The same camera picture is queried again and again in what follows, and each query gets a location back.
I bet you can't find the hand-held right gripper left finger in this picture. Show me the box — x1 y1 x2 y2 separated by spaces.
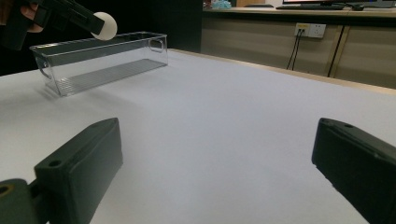
33 117 124 224

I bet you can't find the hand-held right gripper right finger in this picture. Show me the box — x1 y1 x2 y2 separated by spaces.
311 117 396 224

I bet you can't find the white ball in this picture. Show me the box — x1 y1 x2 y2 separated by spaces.
91 11 119 41

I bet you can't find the clear plastic storage bin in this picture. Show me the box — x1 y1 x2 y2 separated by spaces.
29 31 169 97

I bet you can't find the blue crumpled item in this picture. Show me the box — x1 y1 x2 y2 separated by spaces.
211 0 233 9

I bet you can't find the long wooden counter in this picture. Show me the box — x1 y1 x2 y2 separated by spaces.
200 6 396 90

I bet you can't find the computer monitor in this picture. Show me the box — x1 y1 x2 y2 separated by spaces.
282 0 396 8

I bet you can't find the black keyboard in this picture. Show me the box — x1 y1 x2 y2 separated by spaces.
275 3 347 11

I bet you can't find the brown box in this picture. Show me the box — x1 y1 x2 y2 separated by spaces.
235 0 276 8

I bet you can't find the black cable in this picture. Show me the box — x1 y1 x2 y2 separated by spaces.
291 28 305 71
287 28 302 71

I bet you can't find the white wall socket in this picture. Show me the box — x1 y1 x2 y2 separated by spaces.
293 22 327 39

